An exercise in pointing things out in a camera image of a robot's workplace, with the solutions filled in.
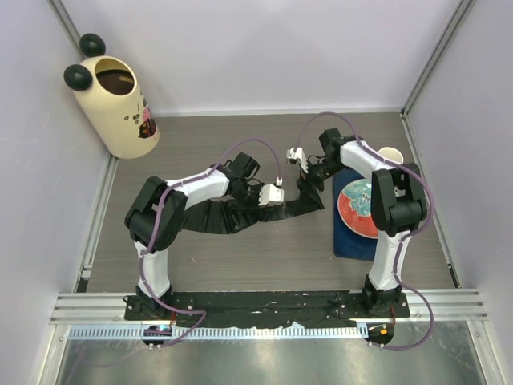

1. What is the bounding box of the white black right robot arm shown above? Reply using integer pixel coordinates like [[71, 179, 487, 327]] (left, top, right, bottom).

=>
[[287, 128, 428, 317]]

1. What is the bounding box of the aluminium frame rail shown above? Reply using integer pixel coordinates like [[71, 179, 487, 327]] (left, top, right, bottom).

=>
[[50, 289, 488, 325]]

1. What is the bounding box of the red teal floral plate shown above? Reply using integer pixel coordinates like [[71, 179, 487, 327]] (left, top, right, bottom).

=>
[[337, 179, 378, 239]]

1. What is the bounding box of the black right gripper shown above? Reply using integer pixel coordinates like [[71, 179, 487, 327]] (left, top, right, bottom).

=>
[[297, 157, 347, 209]]

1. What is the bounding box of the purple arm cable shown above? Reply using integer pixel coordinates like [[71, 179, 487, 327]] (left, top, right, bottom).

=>
[[294, 111, 435, 353], [138, 138, 284, 347]]

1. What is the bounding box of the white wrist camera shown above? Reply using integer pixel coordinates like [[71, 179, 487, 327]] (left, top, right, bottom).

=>
[[286, 147, 309, 174], [258, 184, 285, 206]]

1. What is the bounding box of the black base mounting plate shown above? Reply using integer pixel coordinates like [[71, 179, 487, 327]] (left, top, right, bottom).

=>
[[123, 290, 410, 329]]

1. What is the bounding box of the dark blue tray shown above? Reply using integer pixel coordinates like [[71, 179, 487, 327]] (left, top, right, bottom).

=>
[[333, 169, 377, 261]]

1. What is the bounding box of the pink ceramic mug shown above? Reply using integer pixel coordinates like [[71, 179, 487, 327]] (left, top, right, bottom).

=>
[[378, 147, 404, 164]]

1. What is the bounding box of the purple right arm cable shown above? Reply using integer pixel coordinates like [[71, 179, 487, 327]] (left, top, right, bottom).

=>
[[294, 111, 435, 353]]

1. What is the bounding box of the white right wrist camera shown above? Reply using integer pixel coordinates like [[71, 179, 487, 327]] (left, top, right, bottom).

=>
[[286, 147, 309, 174]]

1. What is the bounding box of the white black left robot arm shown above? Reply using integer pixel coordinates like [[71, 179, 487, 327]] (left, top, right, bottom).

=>
[[124, 152, 263, 320]]

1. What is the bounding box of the white slotted cable duct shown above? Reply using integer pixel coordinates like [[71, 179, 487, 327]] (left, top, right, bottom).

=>
[[68, 323, 368, 341]]

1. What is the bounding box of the black trash bag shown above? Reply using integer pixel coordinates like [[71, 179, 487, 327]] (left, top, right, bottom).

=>
[[182, 183, 325, 235]]

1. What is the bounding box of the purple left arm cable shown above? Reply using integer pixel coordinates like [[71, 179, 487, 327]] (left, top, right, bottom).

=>
[[138, 138, 284, 347]]

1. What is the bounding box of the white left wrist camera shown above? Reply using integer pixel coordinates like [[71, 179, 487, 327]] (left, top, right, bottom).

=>
[[258, 184, 285, 206]]

